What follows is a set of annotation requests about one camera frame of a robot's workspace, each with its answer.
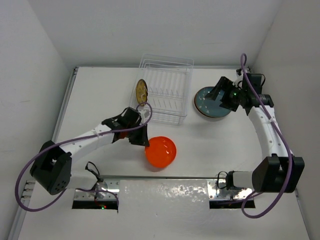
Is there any orange plate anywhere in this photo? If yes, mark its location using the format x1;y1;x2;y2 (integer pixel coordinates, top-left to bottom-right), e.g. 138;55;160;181
145;143;177;169
144;136;177;169

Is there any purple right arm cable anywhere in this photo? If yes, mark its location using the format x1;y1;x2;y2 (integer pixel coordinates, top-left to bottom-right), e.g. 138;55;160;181
239;53;294;219

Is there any red teal floral plate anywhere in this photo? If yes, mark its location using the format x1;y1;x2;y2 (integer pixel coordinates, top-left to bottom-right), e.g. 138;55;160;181
193;95;231;121

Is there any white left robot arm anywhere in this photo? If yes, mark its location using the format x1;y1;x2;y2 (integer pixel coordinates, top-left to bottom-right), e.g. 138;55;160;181
30;107;153;195

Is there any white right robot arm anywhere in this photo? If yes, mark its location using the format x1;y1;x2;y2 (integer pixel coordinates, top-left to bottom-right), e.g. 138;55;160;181
205;73;305;193

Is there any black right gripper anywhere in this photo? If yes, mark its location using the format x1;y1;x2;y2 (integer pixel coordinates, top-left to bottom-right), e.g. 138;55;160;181
205;76;247;112

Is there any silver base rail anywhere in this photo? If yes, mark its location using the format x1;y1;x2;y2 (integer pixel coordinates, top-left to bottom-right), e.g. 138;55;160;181
24;173;253;202

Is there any white wire dish rack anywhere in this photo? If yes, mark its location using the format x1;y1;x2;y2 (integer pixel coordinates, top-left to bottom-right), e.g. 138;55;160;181
129;53;194;125

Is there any dark teal plate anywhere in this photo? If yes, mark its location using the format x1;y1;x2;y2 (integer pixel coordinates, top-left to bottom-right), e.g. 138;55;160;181
193;86;231;118

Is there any yellow brown plate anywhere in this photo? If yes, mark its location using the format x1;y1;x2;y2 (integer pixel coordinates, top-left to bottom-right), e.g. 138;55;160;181
135;79;148;107

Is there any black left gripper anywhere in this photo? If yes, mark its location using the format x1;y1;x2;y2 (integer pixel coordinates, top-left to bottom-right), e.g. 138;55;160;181
125;121;149;146

